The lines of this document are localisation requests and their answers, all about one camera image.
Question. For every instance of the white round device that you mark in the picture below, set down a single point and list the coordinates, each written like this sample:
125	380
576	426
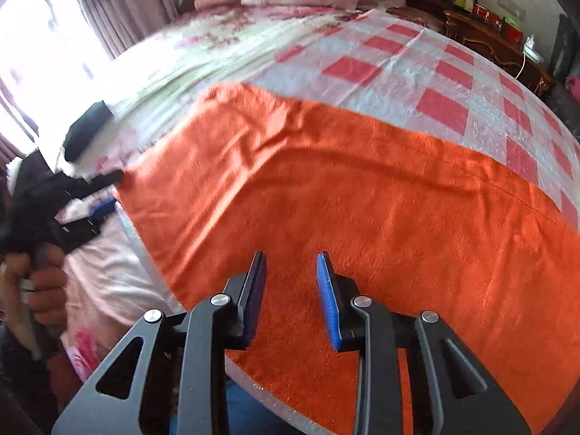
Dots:
534	52

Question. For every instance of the pink curtain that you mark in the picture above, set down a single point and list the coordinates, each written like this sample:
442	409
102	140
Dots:
136	4

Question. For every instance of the carved wooden nightstand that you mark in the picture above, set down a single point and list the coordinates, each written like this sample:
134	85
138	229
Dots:
498	47

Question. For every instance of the wall outlet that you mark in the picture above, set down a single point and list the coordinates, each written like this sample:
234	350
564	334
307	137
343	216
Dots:
512	4

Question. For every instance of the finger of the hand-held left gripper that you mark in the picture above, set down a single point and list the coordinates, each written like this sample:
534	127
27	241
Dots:
102	207
102	177

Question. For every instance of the person's left hand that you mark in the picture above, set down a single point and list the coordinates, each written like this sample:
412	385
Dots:
47	281

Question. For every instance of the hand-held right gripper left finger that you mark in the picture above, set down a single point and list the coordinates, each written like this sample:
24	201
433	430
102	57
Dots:
253	312

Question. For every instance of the black leather armchair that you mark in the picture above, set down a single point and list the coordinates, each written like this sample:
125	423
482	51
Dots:
566	54

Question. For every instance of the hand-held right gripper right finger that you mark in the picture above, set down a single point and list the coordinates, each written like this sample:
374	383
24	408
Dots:
327	299

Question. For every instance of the orange pants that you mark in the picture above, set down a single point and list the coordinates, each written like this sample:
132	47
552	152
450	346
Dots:
362	217

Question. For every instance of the bright window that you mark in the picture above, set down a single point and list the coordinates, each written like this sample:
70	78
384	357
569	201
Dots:
45	45

